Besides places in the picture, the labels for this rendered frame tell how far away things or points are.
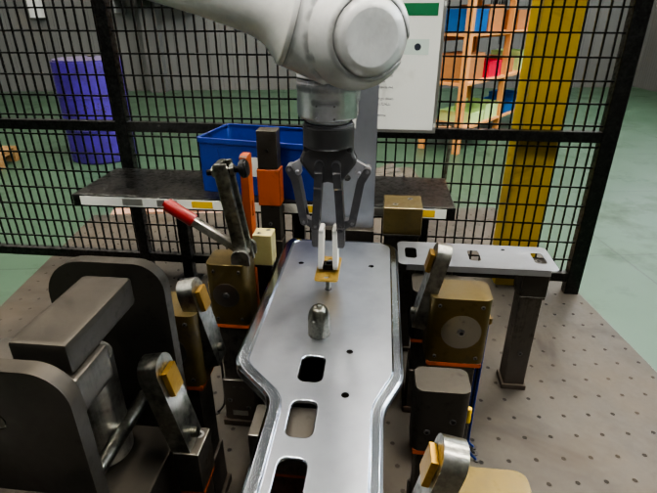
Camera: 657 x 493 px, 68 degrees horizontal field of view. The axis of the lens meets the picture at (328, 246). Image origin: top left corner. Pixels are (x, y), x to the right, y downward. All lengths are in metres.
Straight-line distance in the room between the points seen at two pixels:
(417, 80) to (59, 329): 1.01
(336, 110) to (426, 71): 0.60
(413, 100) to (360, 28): 0.80
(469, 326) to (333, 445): 0.30
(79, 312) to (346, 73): 0.32
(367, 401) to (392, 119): 0.82
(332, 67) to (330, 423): 0.38
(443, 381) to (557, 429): 0.45
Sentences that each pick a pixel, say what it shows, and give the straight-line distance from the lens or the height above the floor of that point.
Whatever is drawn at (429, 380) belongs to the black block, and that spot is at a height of 0.99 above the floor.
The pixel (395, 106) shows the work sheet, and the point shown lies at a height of 1.21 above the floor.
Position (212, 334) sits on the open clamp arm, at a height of 1.03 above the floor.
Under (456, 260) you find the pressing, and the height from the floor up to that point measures 1.00.
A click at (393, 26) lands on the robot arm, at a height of 1.41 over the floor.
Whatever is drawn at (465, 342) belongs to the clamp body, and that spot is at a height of 0.97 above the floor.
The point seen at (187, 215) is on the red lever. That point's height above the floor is 1.13.
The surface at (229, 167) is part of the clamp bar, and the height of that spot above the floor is 1.21.
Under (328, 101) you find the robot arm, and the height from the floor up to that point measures 1.31.
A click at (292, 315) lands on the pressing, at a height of 1.00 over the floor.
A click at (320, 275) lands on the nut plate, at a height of 1.04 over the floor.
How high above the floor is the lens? 1.42
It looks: 26 degrees down
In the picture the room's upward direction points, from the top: straight up
